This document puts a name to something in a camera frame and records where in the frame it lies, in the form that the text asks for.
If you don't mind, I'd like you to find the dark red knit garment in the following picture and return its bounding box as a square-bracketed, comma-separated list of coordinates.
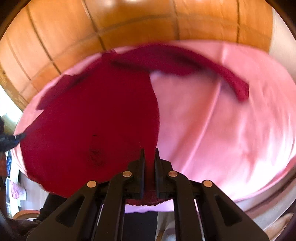
[20, 44, 249, 206]

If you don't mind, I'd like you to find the pink bedspread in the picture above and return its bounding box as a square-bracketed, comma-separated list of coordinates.
[15, 41, 295, 213]

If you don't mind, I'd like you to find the wooden panelled headboard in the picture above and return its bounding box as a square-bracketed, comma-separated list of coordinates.
[1, 0, 273, 109]

